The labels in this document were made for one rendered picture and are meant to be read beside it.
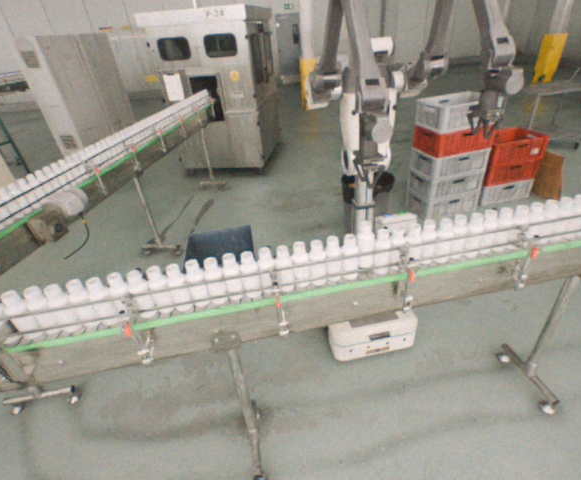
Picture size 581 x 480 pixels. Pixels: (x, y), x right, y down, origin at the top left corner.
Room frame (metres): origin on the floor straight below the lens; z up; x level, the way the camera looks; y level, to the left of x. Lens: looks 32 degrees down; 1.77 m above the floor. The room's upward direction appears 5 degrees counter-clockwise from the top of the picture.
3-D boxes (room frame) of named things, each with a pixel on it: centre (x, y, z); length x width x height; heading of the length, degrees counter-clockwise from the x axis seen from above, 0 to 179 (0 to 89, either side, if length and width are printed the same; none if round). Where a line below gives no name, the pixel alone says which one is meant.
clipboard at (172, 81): (4.62, 1.41, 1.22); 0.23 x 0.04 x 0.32; 80
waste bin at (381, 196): (2.58, -0.63, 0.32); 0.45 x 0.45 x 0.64
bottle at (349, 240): (0.91, -0.17, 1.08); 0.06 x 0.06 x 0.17
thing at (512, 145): (3.29, -2.23, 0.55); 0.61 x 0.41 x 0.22; 101
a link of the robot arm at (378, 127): (0.91, -0.24, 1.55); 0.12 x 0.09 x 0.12; 7
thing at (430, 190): (3.09, -1.55, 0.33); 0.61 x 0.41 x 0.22; 104
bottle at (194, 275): (0.84, 0.34, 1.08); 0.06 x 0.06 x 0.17
